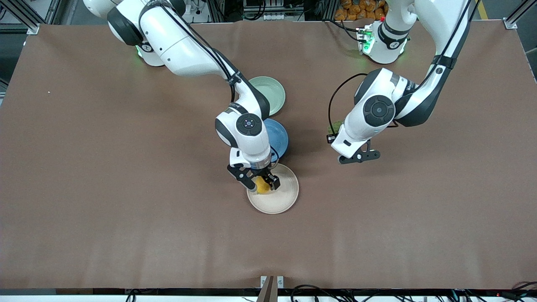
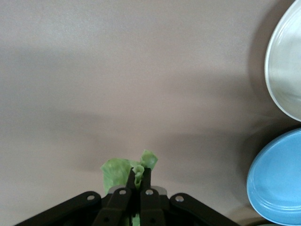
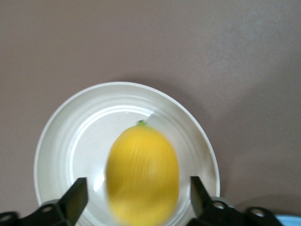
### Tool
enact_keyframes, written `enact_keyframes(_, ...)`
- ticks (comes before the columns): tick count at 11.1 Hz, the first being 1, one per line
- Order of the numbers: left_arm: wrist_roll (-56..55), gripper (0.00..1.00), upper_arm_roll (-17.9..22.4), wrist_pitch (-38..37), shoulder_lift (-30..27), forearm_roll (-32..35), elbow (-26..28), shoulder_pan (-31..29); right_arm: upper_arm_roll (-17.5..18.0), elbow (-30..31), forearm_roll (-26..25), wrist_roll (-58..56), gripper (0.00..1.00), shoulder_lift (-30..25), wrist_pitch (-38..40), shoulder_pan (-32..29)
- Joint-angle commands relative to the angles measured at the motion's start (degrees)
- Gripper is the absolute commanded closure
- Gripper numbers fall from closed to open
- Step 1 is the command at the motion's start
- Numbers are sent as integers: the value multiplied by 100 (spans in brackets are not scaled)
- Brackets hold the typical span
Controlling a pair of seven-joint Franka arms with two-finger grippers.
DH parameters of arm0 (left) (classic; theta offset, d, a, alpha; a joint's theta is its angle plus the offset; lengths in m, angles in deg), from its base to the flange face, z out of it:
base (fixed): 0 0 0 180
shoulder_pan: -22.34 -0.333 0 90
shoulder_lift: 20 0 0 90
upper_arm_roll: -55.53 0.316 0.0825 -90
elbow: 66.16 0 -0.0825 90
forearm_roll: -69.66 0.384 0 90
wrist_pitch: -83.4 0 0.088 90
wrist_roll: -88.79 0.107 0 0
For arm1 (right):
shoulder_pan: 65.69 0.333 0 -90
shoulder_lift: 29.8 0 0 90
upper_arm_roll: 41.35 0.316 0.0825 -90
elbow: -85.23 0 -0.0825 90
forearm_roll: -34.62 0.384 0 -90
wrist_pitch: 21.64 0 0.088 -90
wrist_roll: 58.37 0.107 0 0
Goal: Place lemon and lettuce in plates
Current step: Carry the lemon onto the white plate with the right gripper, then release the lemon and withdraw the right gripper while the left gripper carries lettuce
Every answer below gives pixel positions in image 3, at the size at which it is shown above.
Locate yellow lemon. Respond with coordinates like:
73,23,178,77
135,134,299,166
105,120,181,225

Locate blue plate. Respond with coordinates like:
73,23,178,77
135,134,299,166
274,213,301,226

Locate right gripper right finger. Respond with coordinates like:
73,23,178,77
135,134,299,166
187,176,281,226

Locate beige plate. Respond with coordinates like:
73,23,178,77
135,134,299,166
33,81,221,226

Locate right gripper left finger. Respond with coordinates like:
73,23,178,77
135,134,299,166
0,178,89,226

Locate brown table cover sheet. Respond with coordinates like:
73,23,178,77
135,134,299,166
0,0,301,226

